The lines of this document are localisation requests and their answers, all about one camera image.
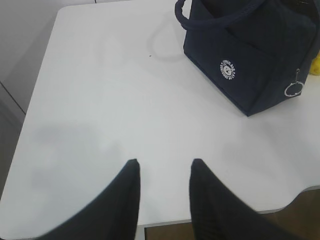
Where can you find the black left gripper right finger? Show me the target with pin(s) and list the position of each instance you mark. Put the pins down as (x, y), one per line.
(218, 214)

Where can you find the yellow lemon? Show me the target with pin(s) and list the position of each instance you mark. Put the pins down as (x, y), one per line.
(315, 66)

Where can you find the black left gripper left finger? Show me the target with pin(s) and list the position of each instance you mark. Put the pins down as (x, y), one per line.
(112, 215)

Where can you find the navy blue lunch bag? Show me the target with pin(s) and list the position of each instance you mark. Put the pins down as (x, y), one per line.
(258, 53)

